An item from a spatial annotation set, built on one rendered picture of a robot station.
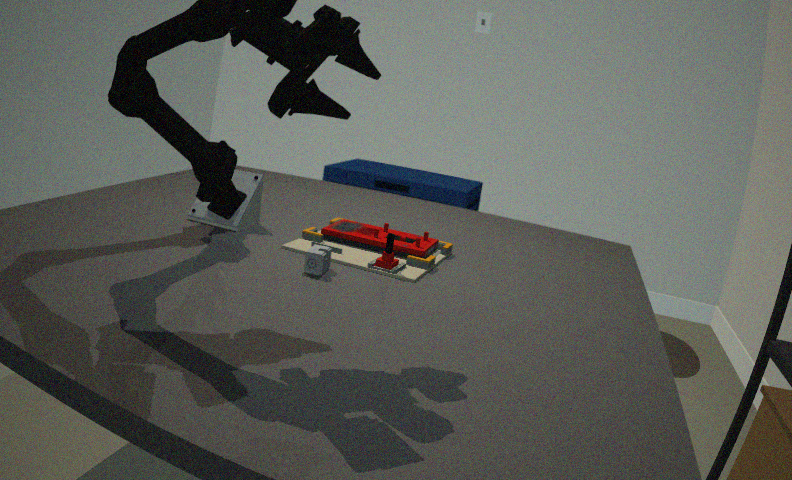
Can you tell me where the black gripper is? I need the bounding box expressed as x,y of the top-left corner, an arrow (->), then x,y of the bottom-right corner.
263,16 -> 381,120

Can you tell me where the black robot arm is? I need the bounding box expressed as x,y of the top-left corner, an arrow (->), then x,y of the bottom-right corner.
108,0 -> 344,219

